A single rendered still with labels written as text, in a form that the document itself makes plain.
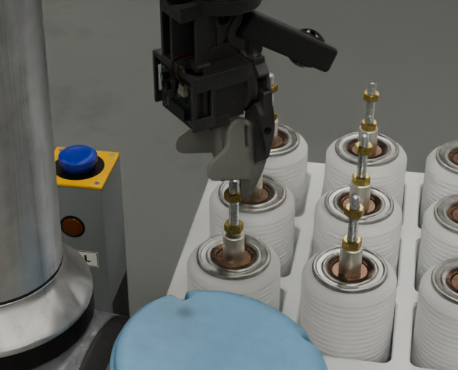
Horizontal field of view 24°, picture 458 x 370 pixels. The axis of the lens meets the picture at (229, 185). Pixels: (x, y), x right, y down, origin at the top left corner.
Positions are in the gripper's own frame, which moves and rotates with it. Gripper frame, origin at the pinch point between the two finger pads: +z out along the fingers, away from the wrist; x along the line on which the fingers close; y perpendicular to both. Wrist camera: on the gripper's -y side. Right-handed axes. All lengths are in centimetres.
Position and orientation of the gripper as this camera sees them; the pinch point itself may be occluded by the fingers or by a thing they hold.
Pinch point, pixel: (240, 175)
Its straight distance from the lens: 103.7
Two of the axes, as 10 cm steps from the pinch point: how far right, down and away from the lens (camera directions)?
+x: 5.4, 4.6, -7.1
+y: -8.4, 2.9, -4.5
